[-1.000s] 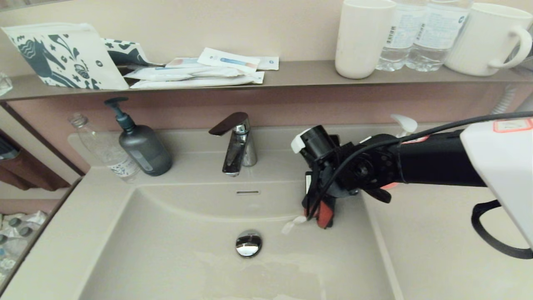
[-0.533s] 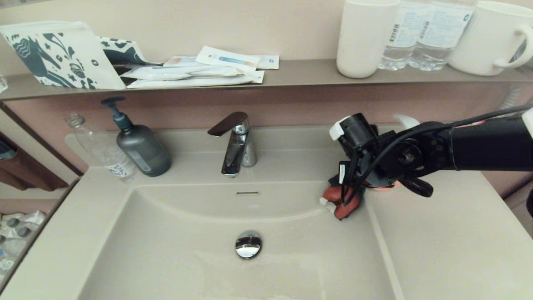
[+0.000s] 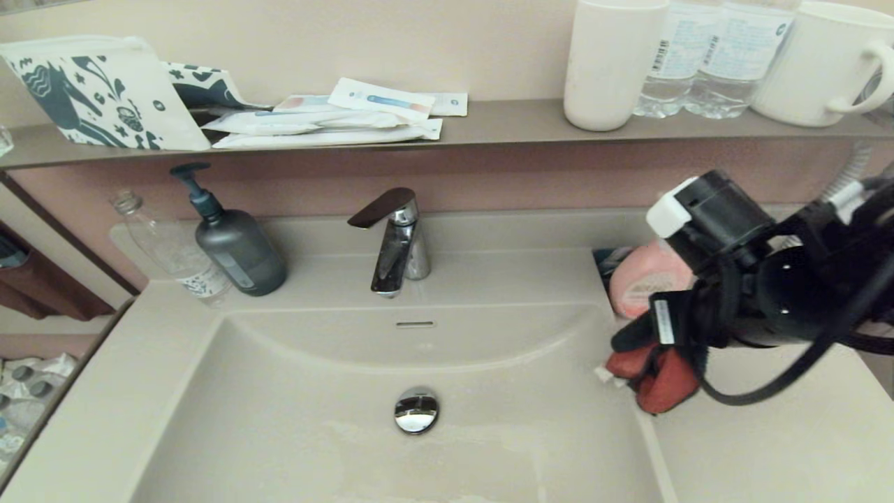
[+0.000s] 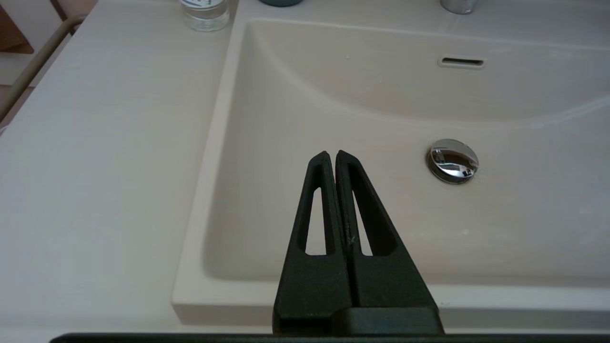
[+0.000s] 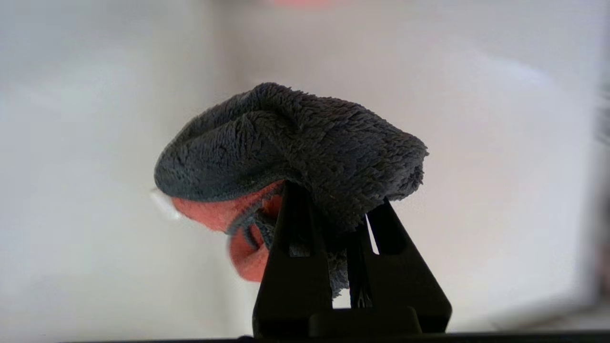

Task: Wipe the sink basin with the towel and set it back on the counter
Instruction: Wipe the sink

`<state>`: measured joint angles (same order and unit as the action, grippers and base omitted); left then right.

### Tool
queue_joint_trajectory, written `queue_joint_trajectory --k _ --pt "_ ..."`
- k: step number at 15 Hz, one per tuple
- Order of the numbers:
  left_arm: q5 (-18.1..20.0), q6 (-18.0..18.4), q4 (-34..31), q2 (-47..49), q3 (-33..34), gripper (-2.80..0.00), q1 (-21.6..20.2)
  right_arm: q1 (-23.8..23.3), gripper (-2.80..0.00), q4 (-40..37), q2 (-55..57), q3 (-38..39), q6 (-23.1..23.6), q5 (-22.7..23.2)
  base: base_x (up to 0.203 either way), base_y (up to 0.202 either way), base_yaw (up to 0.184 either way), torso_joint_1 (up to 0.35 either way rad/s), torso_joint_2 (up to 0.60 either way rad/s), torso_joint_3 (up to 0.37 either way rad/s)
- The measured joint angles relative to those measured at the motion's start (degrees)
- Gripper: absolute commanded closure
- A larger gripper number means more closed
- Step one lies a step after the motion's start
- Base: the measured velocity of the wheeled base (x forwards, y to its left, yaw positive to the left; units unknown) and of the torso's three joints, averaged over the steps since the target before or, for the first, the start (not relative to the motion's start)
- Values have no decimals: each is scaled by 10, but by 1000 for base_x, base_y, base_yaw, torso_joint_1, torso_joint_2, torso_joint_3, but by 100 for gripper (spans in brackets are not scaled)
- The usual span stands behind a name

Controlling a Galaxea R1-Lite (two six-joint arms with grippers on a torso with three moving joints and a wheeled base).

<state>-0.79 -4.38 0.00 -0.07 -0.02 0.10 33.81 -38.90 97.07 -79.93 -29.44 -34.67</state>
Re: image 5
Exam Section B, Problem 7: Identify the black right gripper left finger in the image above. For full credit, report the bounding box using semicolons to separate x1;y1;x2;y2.
253;181;334;336

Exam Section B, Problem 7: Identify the beige sink basin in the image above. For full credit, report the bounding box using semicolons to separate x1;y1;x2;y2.
0;0;220;343

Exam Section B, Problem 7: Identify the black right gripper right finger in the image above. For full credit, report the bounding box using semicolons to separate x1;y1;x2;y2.
347;198;452;333

